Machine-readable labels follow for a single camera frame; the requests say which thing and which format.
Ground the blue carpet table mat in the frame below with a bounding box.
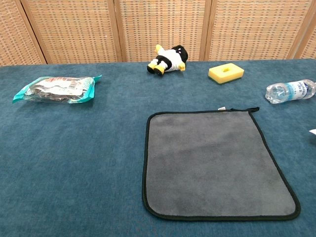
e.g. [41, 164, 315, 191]
[0, 58, 316, 237]

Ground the teal snack bag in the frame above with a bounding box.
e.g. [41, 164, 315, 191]
[12, 75, 103, 104]

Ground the clear plastic water bottle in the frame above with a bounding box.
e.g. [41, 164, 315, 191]
[265, 79, 316, 105]

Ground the green and black cloth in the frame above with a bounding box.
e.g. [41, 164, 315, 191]
[141, 106, 301, 222]

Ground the yellow sponge with hole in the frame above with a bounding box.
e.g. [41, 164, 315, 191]
[208, 63, 245, 85]

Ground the black white plush penguin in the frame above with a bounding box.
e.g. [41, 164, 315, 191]
[147, 44, 189, 76]

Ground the woven rattan screen panel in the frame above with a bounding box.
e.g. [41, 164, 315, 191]
[108, 0, 213, 62]
[287, 0, 316, 60]
[14, 0, 123, 65]
[0, 0, 47, 67]
[204, 0, 312, 62]

